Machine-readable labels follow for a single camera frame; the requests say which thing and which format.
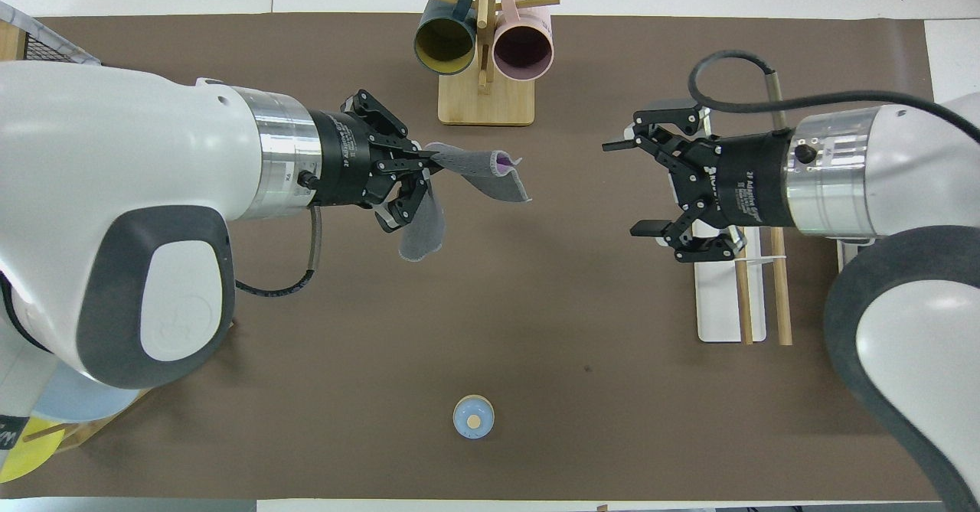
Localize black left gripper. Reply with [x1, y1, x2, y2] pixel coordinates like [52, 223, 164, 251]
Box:
[306, 90, 441, 234]

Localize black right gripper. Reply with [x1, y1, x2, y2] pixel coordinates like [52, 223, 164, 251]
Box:
[602, 101, 799, 263]

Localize purple grey-backed towel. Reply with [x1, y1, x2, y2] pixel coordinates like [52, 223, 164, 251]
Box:
[397, 142, 532, 263]

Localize white towel rack wooden rods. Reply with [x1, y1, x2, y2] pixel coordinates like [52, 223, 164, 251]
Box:
[691, 225, 793, 346]

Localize wooden plate rack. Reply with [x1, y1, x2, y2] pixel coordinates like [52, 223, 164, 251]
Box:
[21, 321, 234, 454]

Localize wooden mug tree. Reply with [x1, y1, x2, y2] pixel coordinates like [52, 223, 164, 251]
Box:
[411, 0, 561, 127]

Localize dark teal mug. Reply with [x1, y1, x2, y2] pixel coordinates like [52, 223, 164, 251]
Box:
[413, 0, 478, 77]

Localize brown table mat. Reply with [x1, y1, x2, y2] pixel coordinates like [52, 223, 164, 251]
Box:
[0, 13, 939, 501]

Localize pink mug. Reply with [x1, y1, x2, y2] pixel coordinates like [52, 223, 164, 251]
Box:
[492, 0, 554, 83]

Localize light blue plate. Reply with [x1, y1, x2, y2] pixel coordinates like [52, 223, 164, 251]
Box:
[32, 370, 141, 423]

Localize yellow plate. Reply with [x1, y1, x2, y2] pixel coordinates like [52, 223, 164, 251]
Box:
[0, 417, 67, 484]

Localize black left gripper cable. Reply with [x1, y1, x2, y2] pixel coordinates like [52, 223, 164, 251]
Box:
[233, 204, 324, 299]

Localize black wire basket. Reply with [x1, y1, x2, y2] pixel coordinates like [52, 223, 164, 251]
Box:
[21, 30, 87, 64]

